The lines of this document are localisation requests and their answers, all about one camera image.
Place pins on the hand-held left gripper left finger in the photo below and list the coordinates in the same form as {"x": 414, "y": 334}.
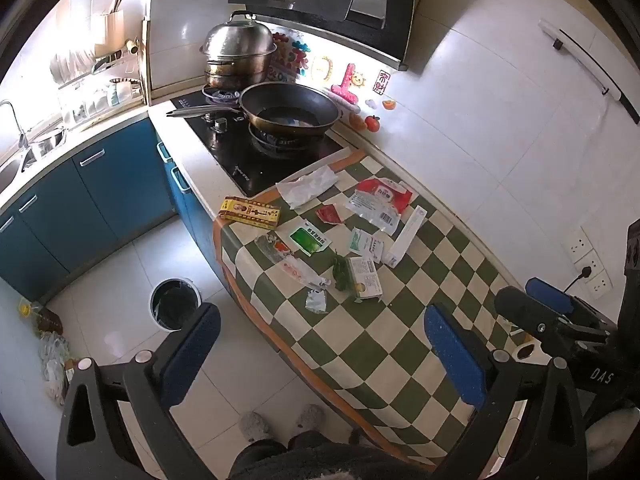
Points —
{"x": 192, "y": 355}

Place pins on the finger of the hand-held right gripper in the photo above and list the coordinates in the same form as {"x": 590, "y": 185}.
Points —
{"x": 547, "y": 292}
{"x": 520, "y": 307}

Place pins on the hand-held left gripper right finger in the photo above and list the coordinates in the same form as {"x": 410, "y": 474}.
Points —
{"x": 455, "y": 360}

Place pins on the red white sugar bag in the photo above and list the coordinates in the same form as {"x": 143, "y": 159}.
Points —
{"x": 385, "y": 197}

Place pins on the person's right forearm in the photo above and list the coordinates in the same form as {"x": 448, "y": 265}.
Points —
{"x": 615, "y": 435}

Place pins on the white round trash bin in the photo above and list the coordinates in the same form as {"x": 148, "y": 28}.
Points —
{"x": 175, "y": 305}

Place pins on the black plug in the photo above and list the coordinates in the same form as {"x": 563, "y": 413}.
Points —
{"x": 584, "y": 275}

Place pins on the small white container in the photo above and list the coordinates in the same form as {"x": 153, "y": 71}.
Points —
{"x": 527, "y": 350}

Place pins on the grey fuzzy slipper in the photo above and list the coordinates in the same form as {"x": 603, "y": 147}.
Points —
{"x": 256, "y": 427}

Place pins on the green white checkered mat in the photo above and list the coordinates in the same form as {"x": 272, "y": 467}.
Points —
{"x": 400, "y": 280}

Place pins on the white medicine box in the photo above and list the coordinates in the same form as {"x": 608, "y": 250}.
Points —
{"x": 365, "y": 280}

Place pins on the long white cardboard box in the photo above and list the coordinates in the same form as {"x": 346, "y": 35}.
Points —
{"x": 405, "y": 237}

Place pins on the clear wrapper with orange print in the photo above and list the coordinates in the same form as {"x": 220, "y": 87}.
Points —
{"x": 272, "y": 249}

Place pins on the small silver wrapper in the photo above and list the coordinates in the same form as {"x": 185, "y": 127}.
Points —
{"x": 316, "y": 302}

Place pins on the clear wrapper with red print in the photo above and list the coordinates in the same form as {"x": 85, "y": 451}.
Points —
{"x": 302, "y": 272}

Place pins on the pile of plastic bags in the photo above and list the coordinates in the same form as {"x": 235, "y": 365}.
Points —
{"x": 55, "y": 365}

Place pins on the green leaf scrap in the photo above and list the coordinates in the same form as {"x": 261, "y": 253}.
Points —
{"x": 341, "y": 272}

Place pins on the white sachet with green print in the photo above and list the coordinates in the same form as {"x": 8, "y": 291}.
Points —
{"x": 366, "y": 244}

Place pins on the yellow cardboard box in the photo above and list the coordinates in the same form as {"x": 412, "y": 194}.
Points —
{"x": 250, "y": 212}

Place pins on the yellow oil bottle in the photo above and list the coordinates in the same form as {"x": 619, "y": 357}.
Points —
{"x": 30, "y": 307}

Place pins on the blue kitchen cabinet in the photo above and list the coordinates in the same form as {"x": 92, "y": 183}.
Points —
{"x": 100, "y": 195}

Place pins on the small red sachet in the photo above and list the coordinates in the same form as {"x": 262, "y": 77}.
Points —
{"x": 330, "y": 213}

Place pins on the crumpled white plastic bag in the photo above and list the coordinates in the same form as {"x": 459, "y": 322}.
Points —
{"x": 305, "y": 187}

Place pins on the black gas stove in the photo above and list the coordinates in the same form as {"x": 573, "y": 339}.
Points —
{"x": 235, "y": 155}

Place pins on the steel sink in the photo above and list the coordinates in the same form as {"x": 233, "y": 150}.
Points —
{"x": 40, "y": 147}

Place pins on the dark wok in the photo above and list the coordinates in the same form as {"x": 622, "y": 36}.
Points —
{"x": 290, "y": 110}

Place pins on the dish rack with dishes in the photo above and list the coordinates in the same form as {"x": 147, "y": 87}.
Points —
{"x": 95, "y": 85}

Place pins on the steel faucet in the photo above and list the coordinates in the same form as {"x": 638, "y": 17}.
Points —
{"x": 15, "y": 120}

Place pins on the steel steamer pot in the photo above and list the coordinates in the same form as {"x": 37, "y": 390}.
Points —
{"x": 237, "y": 50}

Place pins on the black range hood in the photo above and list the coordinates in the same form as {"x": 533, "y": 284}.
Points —
{"x": 320, "y": 0}

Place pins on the white wall socket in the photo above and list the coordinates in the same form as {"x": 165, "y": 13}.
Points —
{"x": 595, "y": 260}
{"x": 600, "y": 285}
{"x": 580, "y": 244}

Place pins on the orange slice wall decoration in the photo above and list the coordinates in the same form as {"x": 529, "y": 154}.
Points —
{"x": 389, "y": 105}

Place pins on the white wall rail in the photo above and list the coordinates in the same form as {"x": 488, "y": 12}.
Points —
{"x": 580, "y": 50}

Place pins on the orange fruit wall decoration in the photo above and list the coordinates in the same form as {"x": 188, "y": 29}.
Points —
{"x": 356, "y": 120}

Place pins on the red seal wall sticker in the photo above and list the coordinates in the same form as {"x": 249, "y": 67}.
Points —
{"x": 383, "y": 82}

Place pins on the sun wall sticker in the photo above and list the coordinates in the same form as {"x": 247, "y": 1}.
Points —
{"x": 358, "y": 80}

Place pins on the pink wall sticker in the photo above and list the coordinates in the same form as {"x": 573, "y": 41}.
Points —
{"x": 347, "y": 85}

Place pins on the yellow frame wall sticker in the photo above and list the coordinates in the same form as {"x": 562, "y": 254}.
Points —
{"x": 322, "y": 67}

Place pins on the colourful foam wall stickers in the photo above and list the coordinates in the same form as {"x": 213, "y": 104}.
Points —
{"x": 292, "y": 57}

